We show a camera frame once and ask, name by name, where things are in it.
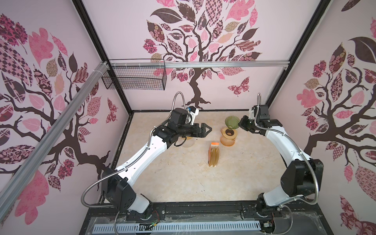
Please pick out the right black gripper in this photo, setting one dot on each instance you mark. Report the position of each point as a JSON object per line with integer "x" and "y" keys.
{"x": 242, "y": 122}

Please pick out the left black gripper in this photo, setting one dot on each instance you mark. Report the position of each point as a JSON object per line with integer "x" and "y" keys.
{"x": 196, "y": 128}

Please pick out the green glass dripper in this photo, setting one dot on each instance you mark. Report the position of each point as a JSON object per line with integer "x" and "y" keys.
{"x": 232, "y": 122}

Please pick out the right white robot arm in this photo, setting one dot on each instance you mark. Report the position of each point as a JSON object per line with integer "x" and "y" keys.
{"x": 303, "y": 176}

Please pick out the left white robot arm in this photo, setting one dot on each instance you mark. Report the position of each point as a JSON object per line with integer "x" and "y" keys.
{"x": 117, "y": 184}

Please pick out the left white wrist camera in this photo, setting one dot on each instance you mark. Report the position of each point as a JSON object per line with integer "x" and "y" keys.
{"x": 193, "y": 112}

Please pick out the clear glass carafe brown handle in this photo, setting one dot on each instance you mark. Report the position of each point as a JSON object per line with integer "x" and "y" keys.
{"x": 189, "y": 142}

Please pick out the back aluminium rail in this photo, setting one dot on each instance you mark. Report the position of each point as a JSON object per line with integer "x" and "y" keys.
{"x": 220, "y": 64}

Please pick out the aluminium rail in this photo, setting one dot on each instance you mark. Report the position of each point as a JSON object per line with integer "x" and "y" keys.
{"x": 24, "y": 174}
{"x": 220, "y": 64}

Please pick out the black wire basket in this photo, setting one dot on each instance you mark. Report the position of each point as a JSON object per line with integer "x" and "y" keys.
{"x": 136, "y": 74}

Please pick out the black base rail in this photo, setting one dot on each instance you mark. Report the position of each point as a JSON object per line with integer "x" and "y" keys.
{"x": 247, "y": 209}

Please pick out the white slotted cable duct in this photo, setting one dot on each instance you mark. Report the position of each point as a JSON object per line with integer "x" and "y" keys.
{"x": 177, "y": 227}

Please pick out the left aluminium rail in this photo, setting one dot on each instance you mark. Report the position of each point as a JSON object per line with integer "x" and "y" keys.
{"x": 24, "y": 174}

